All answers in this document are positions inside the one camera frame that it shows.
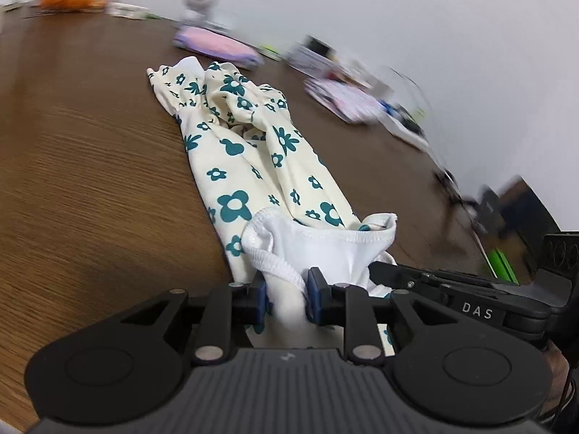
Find black clamp holder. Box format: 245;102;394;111
434;167;466;204

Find bright green object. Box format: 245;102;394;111
486;248;519;283

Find pink floral white garment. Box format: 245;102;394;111
304;77;385;124

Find white plastic clip device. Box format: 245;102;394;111
107;2;150;20

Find black wireless charger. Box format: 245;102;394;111
475;185;505;236

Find grey tin box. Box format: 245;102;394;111
287;36;335;71

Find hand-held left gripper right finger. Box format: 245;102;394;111
307;267;453;367

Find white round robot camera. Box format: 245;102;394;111
176;0;227;32

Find cream green floral pants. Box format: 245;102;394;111
145;56;399;349

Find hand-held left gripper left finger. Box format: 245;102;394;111
120;276;269;367

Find brown wooden cabinet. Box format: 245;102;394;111
498;176;562;245

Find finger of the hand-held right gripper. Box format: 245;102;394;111
368;260;453;298

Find thick white cable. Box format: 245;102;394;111
470;221;498;276

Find pink blue purple shirt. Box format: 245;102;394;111
173;27;263;69

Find white power strip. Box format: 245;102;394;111
380;108;428;151

